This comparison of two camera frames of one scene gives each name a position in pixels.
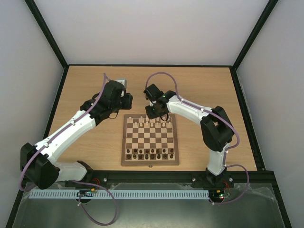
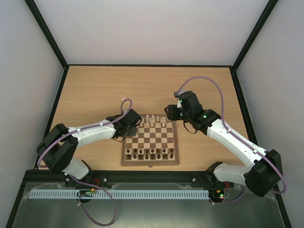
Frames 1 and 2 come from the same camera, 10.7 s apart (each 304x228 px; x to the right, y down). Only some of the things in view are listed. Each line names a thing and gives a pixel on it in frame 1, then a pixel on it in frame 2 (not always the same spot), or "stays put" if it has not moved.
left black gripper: [128, 104] -> [133, 131]
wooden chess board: [149, 142] stays put
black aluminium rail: [175, 177] stays put
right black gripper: [153, 112] -> [170, 112]
